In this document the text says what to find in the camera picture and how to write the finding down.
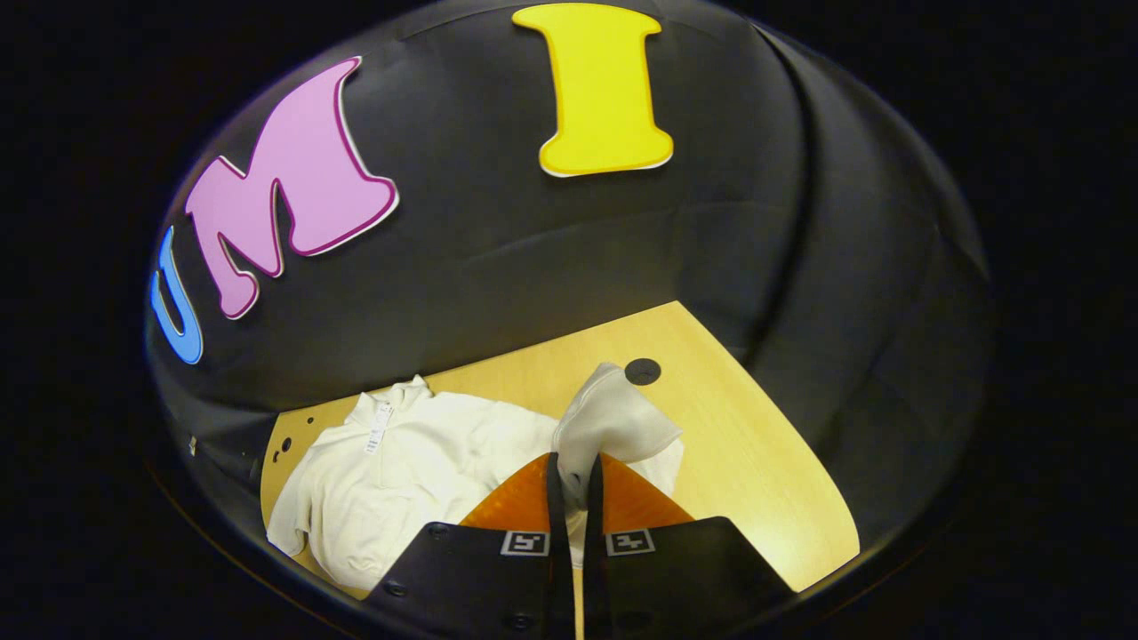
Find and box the black backdrop cloth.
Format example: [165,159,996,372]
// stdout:
[144,0,992,588]

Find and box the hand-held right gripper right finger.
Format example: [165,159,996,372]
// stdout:
[582,452,797,640]

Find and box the white sweatshirt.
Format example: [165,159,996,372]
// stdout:
[267,362,685,592]

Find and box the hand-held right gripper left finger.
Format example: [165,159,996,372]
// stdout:
[360,452,574,640]

